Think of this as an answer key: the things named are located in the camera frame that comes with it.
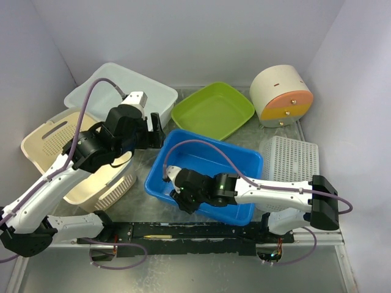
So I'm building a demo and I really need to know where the blue plastic tub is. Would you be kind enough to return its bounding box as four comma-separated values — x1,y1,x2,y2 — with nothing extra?
144,129,263,226

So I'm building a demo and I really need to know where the white perforated plastic basket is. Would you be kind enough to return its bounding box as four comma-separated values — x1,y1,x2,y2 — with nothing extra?
259,136,320,182

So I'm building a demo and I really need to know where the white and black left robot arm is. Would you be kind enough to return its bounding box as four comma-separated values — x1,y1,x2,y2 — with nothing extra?
1,104,165,258

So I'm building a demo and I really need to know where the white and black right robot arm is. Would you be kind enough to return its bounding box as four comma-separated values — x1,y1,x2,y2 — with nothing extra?
166,166,339,243

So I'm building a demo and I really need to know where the large white plastic tub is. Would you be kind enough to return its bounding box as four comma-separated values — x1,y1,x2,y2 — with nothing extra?
64,62,178,126

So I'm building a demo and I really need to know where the yellow pencil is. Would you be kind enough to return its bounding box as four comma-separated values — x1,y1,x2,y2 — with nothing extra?
143,234,173,239

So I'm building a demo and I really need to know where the green plastic tray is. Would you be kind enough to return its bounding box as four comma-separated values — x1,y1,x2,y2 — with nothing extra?
171,82,255,140

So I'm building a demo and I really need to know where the cream perforated laundry basket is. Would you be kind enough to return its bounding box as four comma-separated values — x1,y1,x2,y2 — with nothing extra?
21,107,137,212

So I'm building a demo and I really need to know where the cream cylinder with orange lid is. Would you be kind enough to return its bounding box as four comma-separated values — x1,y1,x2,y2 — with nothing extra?
249,65,313,128

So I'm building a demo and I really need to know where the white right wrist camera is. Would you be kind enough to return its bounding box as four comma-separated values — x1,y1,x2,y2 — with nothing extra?
163,165,181,186

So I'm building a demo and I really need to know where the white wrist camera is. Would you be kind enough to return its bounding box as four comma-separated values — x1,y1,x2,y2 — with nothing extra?
121,91,148,120
163,165,181,186

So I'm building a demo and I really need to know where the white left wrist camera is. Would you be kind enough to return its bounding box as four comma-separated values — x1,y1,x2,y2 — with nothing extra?
121,91,148,120

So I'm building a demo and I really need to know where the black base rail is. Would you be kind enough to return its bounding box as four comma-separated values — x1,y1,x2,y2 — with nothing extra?
92,222,293,256

